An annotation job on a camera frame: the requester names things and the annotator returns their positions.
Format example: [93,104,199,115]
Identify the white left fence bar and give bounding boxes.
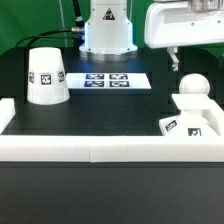
[0,98,16,135]

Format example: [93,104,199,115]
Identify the white lamp base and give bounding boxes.
[159,94,217,137]

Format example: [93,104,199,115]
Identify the white lamp bulb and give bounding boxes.
[179,73,210,95]

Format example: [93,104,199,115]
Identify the white front fence bar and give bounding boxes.
[0,135,224,163]

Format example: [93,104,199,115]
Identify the white marker sheet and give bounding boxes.
[66,73,151,89]

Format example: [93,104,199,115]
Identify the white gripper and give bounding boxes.
[144,0,224,71]

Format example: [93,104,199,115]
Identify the white right fence bar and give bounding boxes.
[203,100,224,136]

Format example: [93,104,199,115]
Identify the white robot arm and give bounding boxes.
[80,0,224,70]

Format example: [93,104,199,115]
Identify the white fence bar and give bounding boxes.
[0,135,224,163]
[203,100,224,136]
[0,98,16,135]

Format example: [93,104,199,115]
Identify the black cable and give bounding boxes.
[15,27,84,48]

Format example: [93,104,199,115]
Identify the white lamp shade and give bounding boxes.
[27,47,70,105]

